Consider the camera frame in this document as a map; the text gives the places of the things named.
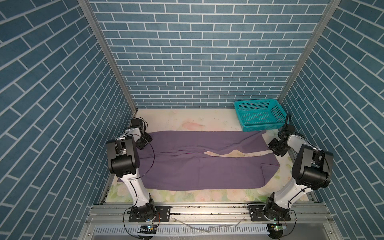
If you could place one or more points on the aluminium corner post right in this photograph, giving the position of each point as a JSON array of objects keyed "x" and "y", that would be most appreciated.
[{"x": 317, "y": 32}]

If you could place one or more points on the teal plastic basket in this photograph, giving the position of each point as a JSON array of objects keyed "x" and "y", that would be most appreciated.
[{"x": 260, "y": 115}]

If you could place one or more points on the white slotted cable duct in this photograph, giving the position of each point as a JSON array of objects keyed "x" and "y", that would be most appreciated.
[{"x": 169, "y": 230}]

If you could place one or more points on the purple trousers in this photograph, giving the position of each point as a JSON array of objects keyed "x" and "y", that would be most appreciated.
[{"x": 190, "y": 161}]

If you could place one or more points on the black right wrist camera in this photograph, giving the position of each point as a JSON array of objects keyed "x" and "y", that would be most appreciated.
[{"x": 286, "y": 130}]

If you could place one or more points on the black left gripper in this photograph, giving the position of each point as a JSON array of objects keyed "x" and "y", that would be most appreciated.
[{"x": 140, "y": 146}]

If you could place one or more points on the aluminium corner post left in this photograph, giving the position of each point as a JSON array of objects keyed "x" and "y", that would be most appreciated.
[{"x": 92, "y": 20}]

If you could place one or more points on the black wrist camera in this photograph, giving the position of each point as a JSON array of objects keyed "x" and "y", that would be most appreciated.
[
  {"x": 286, "y": 130},
  {"x": 138, "y": 122}
]

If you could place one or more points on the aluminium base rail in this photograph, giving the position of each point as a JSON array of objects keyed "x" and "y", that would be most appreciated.
[{"x": 224, "y": 213}]

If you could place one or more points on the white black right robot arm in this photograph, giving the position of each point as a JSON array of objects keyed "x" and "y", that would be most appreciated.
[{"x": 312, "y": 170}]

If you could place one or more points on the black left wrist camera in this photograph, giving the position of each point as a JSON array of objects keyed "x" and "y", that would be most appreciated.
[{"x": 138, "y": 122}]

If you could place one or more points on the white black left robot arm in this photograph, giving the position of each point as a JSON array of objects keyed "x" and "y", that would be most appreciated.
[{"x": 124, "y": 162}]

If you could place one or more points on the aluminium corner post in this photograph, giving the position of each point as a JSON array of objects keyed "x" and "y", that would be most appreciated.
[
  {"x": 317, "y": 32},
  {"x": 92, "y": 20}
]

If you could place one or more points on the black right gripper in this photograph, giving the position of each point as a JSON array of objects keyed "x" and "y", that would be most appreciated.
[{"x": 271, "y": 146}]

